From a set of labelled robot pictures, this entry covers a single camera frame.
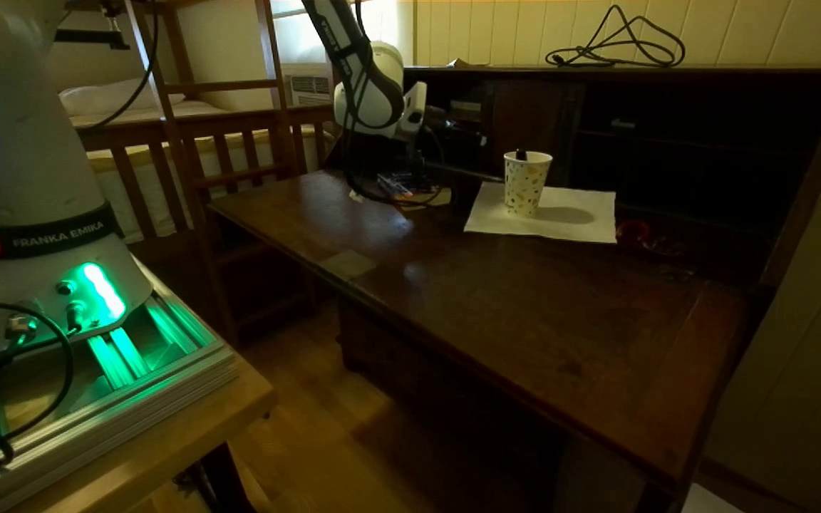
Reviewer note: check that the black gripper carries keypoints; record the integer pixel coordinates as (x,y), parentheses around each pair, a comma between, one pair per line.
(444,138)

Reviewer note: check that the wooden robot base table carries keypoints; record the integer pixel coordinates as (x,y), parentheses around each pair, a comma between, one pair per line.
(190,445)

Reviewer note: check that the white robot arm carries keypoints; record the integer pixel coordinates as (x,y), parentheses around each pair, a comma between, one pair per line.
(62,251)

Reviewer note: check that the colourful box on desk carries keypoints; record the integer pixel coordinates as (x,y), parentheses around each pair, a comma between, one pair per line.
(411,198)

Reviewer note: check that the small paper label on desk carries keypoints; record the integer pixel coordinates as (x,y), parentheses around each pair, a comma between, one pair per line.
(348,267)

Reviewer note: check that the dark wooden secretary desk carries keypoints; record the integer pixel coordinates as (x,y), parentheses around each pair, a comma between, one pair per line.
(595,372)

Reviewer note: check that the spotted paper cup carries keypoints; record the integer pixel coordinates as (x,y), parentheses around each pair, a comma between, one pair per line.
(525,175)

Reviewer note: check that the white paper napkin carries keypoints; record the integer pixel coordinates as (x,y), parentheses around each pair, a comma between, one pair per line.
(568,214)

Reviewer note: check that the wooden slatted crib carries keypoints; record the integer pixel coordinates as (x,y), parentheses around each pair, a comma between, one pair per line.
(206,117)

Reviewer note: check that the aluminium robot mounting plate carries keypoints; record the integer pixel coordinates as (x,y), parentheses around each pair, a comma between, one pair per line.
(74,389)

